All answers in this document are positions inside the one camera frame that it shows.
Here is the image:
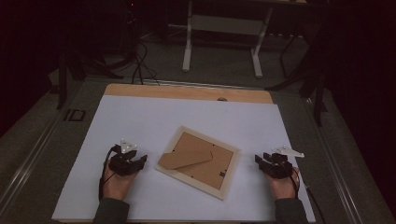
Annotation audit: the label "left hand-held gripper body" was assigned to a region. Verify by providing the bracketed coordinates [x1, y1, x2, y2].
[107, 138, 138, 177]

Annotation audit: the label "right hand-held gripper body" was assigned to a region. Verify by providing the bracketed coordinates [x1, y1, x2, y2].
[261, 145, 305, 180]

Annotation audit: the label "wooden picture frame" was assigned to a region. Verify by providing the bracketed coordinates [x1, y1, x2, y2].
[154, 125, 242, 201]

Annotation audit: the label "person's right hand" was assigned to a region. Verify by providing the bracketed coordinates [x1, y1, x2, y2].
[264, 167, 301, 201]

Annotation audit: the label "person's left hand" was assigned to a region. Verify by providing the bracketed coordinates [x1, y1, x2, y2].
[102, 169, 139, 202]

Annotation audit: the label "black floor socket box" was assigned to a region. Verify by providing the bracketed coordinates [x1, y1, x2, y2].
[64, 108, 87, 122]

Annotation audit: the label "black stand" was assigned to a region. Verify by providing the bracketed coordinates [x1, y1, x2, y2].
[265, 31, 331, 127]
[55, 40, 125, 110]

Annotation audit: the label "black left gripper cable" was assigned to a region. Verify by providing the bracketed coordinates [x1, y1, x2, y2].
[98, 144, 120, 202]

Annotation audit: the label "metal floor rail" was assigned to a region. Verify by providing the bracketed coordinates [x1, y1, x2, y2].
[0, 115, 64, 216]
[303, 97, 363, 224]
[141, 78, 265, 91]

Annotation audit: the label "black floor cables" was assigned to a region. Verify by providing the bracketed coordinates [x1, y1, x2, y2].
[130, 36, 162, 87]

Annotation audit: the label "white metal desk frame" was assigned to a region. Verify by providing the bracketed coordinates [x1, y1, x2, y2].
[181, 0, 275, 78]

